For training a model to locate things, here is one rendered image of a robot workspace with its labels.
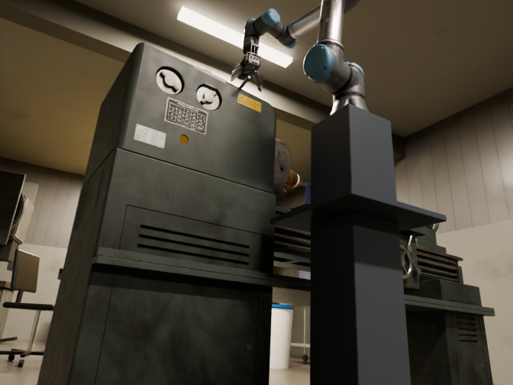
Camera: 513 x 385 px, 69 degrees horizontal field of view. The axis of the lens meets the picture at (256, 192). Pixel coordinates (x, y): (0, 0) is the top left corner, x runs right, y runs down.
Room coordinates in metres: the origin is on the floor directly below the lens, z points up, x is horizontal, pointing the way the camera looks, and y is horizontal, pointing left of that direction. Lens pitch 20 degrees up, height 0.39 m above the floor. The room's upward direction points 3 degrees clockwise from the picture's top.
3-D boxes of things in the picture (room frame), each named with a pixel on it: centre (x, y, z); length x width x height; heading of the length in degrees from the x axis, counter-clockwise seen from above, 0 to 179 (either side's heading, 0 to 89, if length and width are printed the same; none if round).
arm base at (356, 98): (1.19, -0.32, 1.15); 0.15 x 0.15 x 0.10
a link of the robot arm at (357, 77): (1.19, -0.32, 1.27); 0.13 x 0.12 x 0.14; 132
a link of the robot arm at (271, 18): (1.36, -0.01, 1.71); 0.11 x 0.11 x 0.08; 42
